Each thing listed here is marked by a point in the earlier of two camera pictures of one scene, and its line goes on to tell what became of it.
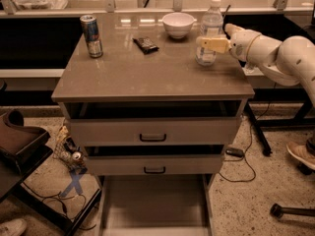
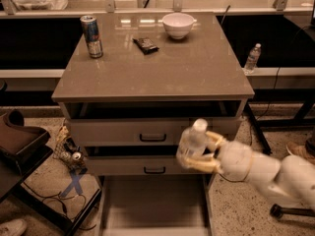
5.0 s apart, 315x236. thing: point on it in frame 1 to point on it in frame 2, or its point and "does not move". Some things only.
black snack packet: [146, 45] does not move
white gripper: [240, 45] to [235, 159]
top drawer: [154, 123] does not move
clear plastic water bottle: [212, 26] to [193, 142]
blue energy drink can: [92, 34] does not move
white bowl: [178, 25] does not move
